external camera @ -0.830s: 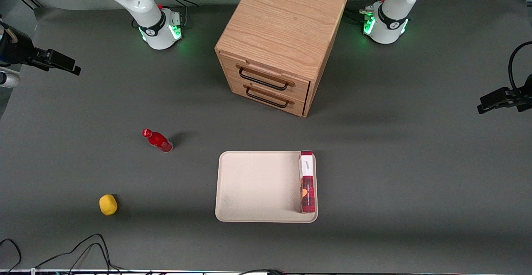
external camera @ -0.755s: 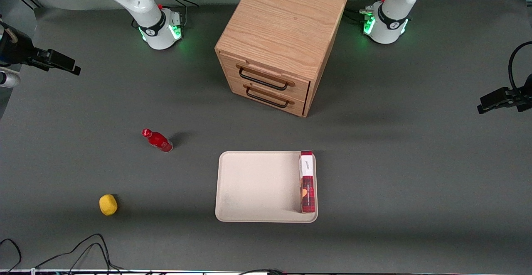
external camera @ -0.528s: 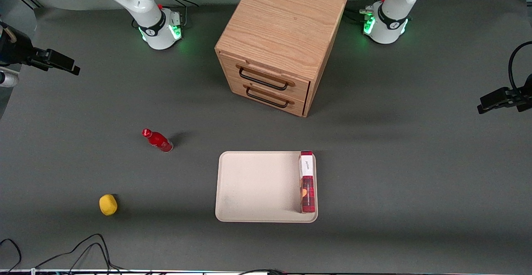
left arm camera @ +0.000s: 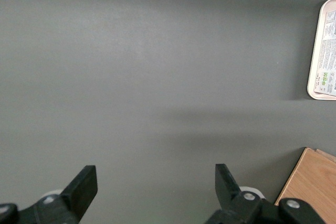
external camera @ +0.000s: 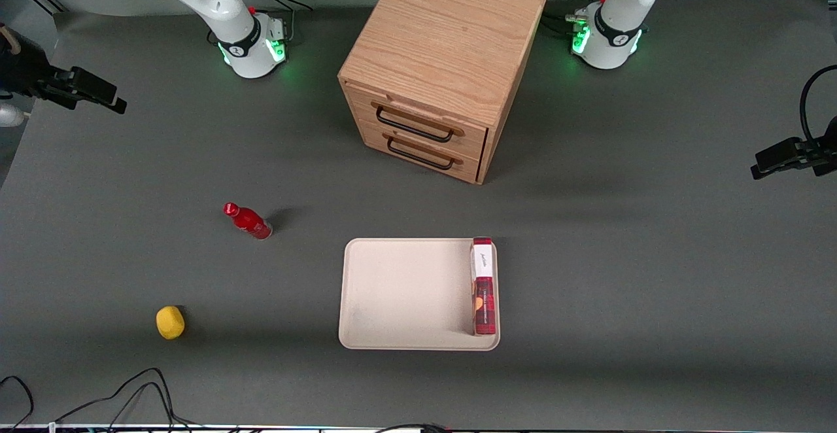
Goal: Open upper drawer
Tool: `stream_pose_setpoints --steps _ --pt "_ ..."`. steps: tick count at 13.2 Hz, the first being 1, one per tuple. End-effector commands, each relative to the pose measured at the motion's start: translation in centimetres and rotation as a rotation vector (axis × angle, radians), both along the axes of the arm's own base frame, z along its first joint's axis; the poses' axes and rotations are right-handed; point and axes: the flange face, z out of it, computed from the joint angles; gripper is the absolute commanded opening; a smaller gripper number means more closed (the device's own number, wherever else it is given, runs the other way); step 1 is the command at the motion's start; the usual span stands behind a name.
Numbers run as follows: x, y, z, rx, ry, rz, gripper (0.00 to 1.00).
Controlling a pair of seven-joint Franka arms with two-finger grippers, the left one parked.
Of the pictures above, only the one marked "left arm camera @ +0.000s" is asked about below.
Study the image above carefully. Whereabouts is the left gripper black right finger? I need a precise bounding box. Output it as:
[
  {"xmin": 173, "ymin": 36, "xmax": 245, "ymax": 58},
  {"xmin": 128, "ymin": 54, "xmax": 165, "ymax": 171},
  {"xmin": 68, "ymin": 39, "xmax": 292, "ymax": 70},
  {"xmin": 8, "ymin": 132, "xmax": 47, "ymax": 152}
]
[{"xmin": 204, "ymin": 163, "xmax": 327, "ymax": 224}]

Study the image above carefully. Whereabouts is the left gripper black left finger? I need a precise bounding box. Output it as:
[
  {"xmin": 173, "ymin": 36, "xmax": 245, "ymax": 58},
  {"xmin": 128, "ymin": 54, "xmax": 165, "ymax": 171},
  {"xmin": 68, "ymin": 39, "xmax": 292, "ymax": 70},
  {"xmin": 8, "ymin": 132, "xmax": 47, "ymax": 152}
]
[{"xmin": 0, "ymin": 165, "xmax": 99, "ymax": 224}]

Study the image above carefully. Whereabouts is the wooden drawer cabinet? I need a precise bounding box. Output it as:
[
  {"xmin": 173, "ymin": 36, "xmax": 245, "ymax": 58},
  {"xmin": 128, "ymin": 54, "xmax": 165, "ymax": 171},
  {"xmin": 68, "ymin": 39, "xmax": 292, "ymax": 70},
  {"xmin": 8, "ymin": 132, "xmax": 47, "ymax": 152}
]
[{"xmin": 274, "ymin": 147, "xmax": 336, "ymax": 224}]

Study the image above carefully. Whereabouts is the beige plastic tray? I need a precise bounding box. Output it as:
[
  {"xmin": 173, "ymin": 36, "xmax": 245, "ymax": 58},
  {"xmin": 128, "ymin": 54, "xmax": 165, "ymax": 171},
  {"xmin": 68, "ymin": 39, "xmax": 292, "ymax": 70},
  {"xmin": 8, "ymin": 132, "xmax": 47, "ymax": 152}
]
[{"xmin": 306, "ymin": 0, "xmax": 336, "ymax": 101}]

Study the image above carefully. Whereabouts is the red and white carton box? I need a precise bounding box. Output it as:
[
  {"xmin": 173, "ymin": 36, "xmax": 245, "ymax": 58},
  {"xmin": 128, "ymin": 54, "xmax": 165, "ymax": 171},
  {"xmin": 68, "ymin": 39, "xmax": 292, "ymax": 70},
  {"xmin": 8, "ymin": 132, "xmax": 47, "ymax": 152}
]
[{"xmin": 313, "ymin": 9, "xmax": 336, "ymax": 98}]

